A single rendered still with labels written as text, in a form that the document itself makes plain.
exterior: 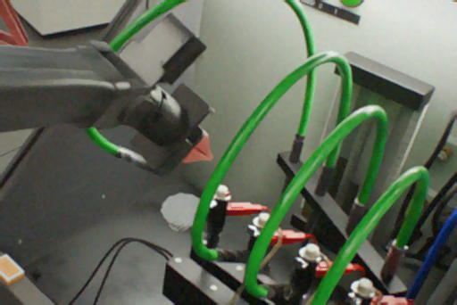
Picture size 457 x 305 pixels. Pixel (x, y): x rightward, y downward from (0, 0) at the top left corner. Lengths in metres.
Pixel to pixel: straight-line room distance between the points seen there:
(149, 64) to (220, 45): 0.56
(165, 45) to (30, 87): 0.24
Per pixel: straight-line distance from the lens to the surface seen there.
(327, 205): 0.98
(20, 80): 0.41
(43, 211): 1.13
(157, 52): 0.63
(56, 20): 3.82
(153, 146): 0.73
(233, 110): 1.21
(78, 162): 1.12
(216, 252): 0.79
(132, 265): 1.19
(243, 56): 1.16
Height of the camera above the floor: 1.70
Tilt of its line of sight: 37 degrees down
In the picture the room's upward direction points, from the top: 6 degrees clockwise
